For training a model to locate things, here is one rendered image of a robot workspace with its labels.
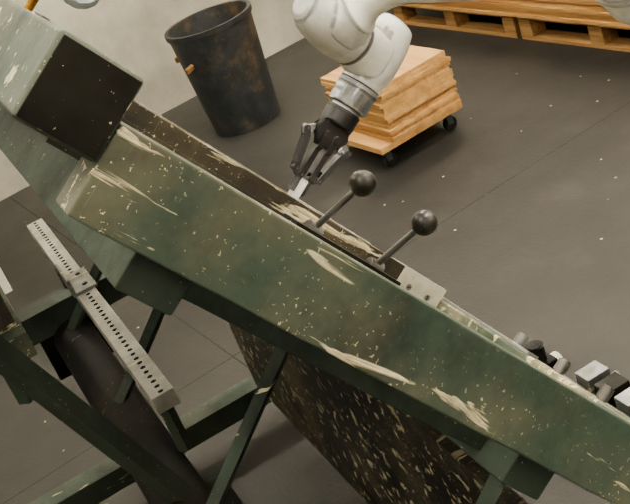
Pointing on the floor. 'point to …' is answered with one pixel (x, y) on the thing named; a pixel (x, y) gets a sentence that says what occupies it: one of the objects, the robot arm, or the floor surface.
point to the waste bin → (226, 66)
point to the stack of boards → (529, 21)
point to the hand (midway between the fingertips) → (294, 192)
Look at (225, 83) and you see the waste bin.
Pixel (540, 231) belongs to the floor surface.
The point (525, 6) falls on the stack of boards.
